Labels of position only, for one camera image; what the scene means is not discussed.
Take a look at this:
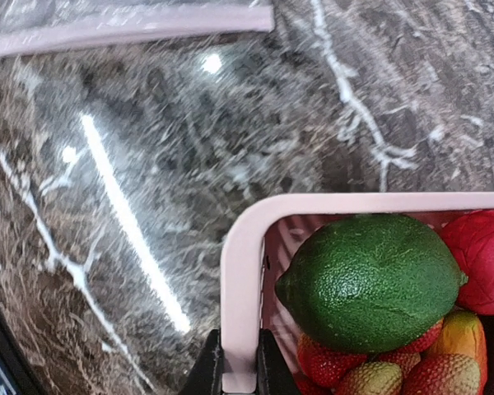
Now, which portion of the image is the orange yellow mango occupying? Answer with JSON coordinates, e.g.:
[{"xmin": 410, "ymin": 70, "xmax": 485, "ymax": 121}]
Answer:
[{"xmin": 424, "ymin": 309, "xmax": 488, "ymax": 394}]

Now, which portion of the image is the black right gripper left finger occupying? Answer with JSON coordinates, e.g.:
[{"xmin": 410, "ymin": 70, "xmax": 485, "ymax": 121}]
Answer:
[{"xmin": 179, "ymin": 329, "xmax": 223, "ymax": 395}]

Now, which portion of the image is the pink perforated plastic basket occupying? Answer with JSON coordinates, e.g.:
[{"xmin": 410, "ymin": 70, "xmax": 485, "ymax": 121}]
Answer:
[{"xmin": 221, "ymin": 192, "xmax": 494, "ymax": 394}]

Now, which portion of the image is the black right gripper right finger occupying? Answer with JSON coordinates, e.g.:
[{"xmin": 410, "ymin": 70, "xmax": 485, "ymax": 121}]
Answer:
[{"xmin": 256, "ymin": 329, "xmax": 301, "ymax": 395}]

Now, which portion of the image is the clear zip top bag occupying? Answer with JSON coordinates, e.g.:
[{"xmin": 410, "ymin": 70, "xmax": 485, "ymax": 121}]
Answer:
[{"xmin": 0, "ymin": 1, "xmax": 275, "ymax": 58}]

